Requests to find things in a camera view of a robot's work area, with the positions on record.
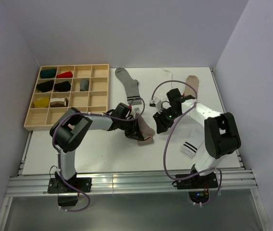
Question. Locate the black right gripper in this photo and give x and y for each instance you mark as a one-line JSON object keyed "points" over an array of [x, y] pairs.
{"points": [[162, 124]]}

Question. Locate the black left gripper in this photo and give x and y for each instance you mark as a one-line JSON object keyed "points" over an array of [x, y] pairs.
{"points": [[135, 133]]}

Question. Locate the beige sock with rust stripes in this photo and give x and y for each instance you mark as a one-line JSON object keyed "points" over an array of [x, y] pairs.
{"points": [[146, 131]]}

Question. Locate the plain white sock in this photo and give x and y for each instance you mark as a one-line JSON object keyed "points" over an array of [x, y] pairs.
{"points": [[167, 75]]}

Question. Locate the dark grey sock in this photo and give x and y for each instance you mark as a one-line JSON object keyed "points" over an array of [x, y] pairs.
{"points": [[84, 85]]}

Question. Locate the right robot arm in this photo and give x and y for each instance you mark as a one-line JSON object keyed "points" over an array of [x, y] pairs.
{"points": [[221, 136]]}

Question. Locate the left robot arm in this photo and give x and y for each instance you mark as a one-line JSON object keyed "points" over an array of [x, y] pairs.
{"points": [[69, 131]]}

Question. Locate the white sock with black stripes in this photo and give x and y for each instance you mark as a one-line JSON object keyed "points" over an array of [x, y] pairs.
{"points": [[190, 147]]}

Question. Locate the grey sock with black stripes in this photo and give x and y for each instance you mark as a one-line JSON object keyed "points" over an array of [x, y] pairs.
{"points": [[130, 86]]}

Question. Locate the beige red reindeer sock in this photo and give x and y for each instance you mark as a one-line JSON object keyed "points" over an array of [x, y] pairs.
{"points": [[193, 81]]}

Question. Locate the rolled black sock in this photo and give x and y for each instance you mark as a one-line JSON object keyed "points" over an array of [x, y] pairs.
{"points": [[62, 86]]}

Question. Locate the rolled brown white sock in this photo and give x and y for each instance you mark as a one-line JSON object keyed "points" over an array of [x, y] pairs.
{"points": [[59, 102]]}

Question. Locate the rolled red sock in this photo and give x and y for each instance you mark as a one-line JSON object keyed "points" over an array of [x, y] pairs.
{"points": [[68, 74]]}

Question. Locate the wooden compartment tray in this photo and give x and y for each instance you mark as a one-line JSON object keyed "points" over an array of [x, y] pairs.
{"points": [[95, 100]]}

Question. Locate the rolled yellow sock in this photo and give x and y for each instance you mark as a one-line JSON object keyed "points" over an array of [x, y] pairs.
{"points": [[42, 103]]}

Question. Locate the rolled dark sock in tray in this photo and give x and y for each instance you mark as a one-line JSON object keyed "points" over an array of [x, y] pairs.
{"points": [[45, 86]]}

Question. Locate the rolled green sock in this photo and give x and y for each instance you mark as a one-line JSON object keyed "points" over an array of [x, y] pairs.
{"points": [[48, 73]]}

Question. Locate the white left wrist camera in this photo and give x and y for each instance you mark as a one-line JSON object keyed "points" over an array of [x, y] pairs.
{"points": [[135, 111]]}

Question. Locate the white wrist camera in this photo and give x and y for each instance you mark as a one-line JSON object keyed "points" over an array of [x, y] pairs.
{"points": [[135, 111], [156, 103]]}

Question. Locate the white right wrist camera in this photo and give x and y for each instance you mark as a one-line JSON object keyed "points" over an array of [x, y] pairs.
{"points": [[156, 103]]}

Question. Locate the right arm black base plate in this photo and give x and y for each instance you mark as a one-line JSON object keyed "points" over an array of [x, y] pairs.
{"points": [[198, 182]]}

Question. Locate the aluminium extrusion rail frame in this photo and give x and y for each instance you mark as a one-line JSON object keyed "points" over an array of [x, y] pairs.
{"points": [[127, 174]]}

